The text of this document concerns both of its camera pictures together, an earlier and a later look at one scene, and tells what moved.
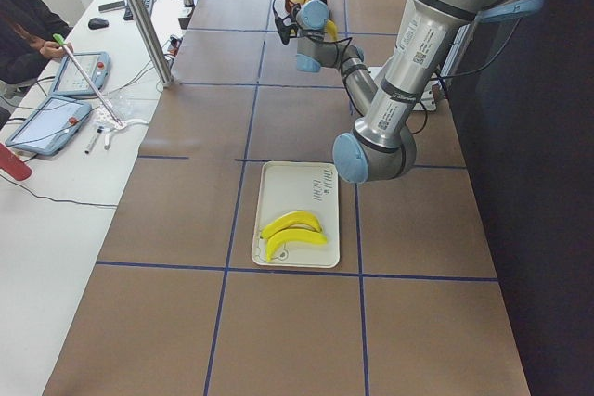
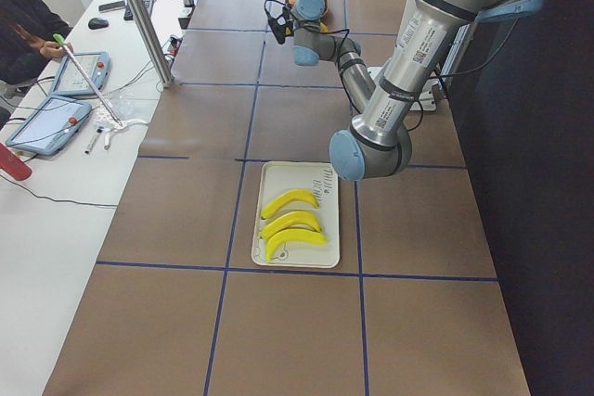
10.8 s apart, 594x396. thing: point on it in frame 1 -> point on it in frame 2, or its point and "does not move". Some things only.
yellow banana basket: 331,31 -> 300,195
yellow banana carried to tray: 292,236 does not move
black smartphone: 110,6 does not move
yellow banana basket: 295,220 does not move
